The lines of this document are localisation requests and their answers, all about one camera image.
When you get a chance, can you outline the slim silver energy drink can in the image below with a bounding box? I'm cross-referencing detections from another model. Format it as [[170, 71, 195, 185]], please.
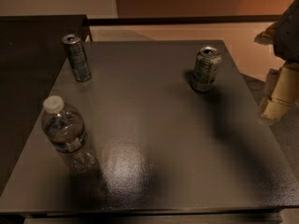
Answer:
[[62, 34, 92, 82]]

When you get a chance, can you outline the dark side table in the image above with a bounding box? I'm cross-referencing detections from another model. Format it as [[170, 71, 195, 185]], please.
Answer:
[[0, 15, 92, 193]]

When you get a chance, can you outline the green 7up soda can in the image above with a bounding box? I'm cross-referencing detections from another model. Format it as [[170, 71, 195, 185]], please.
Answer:
[[191, 46, 221, 92]]

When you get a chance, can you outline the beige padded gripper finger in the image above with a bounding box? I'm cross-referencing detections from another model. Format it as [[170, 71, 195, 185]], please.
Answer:
[[259, 62, 299, 121], [254, 22, 277, 45]]

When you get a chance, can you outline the clear plastic water bottle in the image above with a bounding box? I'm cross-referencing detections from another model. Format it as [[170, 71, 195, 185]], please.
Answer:
[[41, 95, 97, 174]]

